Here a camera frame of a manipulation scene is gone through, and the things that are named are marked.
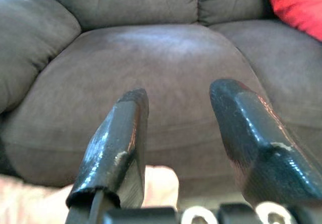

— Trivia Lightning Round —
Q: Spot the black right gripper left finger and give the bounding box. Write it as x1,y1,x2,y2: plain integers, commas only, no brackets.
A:
65,88,149,224

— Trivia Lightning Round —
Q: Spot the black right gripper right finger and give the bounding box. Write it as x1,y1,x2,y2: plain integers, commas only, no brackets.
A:
209,78,322,207

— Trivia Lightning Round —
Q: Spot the dark grey fabric sofa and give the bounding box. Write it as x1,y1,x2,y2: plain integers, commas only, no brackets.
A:
0,0,322,202

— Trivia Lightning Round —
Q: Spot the red pillow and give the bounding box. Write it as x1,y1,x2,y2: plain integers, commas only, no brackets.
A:
260,0,322,42

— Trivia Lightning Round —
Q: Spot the pink pillow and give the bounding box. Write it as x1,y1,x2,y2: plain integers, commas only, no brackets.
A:
0,166,181,224

